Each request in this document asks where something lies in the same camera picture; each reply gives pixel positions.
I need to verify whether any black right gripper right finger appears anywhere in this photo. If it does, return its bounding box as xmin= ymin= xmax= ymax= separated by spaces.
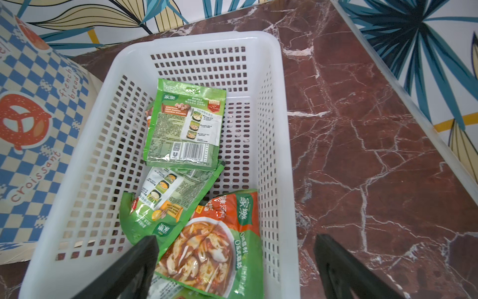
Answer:
xmin=314 ymin=234 xmax=402 ymax=299

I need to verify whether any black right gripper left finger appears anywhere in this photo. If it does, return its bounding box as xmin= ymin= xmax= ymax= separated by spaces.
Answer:
xmin=74 ymin=235 xmax=159 ymax=299

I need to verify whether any green barcode condiment packet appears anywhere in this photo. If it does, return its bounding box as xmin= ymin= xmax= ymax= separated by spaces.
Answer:
xmin=143 ymin=78 xmax=227 ymax=171

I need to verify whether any blue checkered paper bag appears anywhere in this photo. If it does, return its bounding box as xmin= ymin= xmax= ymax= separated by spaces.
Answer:
xmin=1 ymin=6 xmax=102 ymax=264

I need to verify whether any green white condiment packet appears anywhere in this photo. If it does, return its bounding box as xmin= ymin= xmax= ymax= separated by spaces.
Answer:
xmin=119 ymin=160 xmax=225 ymax=258

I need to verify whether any green soup condiment packet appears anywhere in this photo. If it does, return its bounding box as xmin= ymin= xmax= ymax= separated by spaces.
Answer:
xmin=148 ymin=189 xmax=265 ymax=299

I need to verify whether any white plastic basket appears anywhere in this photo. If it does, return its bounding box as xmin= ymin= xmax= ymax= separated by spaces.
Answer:
xmin=19 ymin=31 xmax=300 ymax=299

